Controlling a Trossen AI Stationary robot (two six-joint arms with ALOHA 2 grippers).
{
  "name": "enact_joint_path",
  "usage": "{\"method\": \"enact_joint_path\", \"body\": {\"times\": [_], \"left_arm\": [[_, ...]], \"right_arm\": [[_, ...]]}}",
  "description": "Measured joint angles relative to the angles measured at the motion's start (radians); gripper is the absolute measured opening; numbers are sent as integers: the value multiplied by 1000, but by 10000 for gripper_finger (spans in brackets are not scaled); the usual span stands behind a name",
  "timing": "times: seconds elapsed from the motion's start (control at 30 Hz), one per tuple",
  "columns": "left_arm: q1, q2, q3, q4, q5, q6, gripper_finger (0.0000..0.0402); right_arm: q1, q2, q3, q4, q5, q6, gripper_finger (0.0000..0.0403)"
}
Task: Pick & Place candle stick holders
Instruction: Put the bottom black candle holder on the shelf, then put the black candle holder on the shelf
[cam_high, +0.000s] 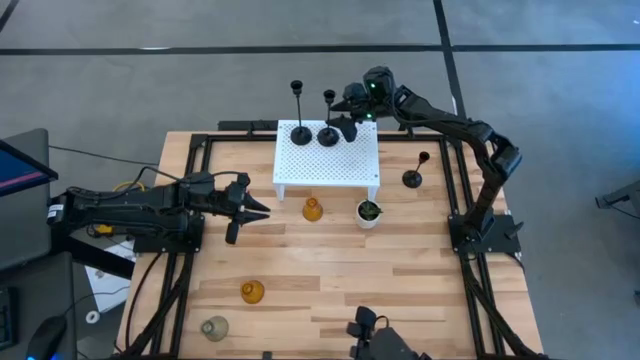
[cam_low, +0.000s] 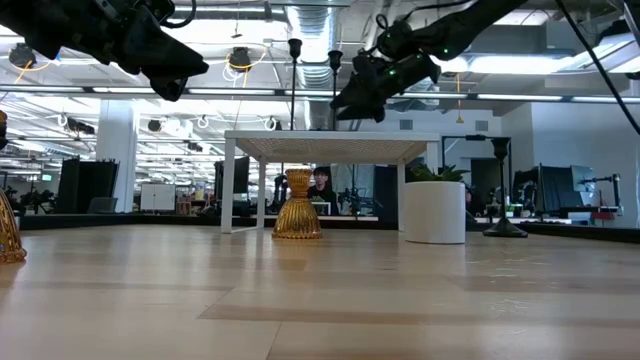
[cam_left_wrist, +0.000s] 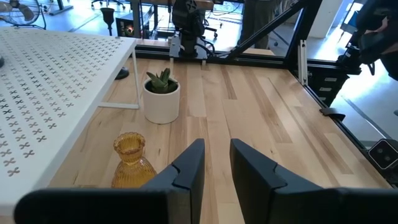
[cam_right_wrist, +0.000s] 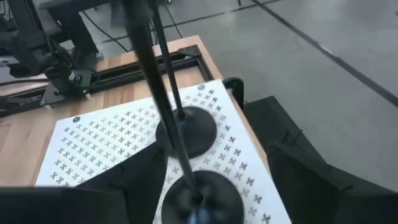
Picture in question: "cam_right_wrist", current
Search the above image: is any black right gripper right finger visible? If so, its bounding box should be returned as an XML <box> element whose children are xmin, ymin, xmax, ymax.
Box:
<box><xmin>267</xmin><ymin>141</ymin><xmax>398</xmax><ymax>224</ymax></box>

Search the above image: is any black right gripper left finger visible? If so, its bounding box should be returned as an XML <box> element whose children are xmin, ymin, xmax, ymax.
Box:
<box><xmin>0</xmin><ymin>140</ymin><xmax>169</xmax><ymax>224</ymax></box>

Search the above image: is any medium black candlestick holder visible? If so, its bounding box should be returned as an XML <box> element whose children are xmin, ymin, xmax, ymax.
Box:
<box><xmin>119</xmin><ymin>0</ymin><xmax>245</xmax><ymax>224</ymax></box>

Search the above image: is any tall black candlestick holder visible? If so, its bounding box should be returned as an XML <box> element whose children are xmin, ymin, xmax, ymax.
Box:
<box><xmin>148</xmin><ymin>0</ymin><xmax>218</xmax><ymax>159</ymax></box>

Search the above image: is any white perforated metal shelf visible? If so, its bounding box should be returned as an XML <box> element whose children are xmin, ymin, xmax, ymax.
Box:
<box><xmin>35</xmin><ymin>78</ymin><xmax>292</xmax><ymax>224</ymax></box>

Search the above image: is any black table edge bracket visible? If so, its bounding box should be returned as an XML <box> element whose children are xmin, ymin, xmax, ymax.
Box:
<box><xmin>222</xmin><ymin>77</ymin><xmax>246</xmax><ymax>110</ymax></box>

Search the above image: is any black floor cable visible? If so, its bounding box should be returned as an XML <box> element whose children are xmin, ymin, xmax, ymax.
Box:
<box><xmin>161</xmin><ymin>1</ymin><xmax>183</xmax><ymax>39</ymax></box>
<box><xmin>81</xmin><ymin>11</ymin><xmax>129</xmax><ymax>53</ymax></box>

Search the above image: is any black frame post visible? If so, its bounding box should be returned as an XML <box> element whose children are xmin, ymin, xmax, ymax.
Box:
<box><xmin>32</xmin><ymin>0</ymin><xmax>103</xmax><ymax>71</ymax></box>

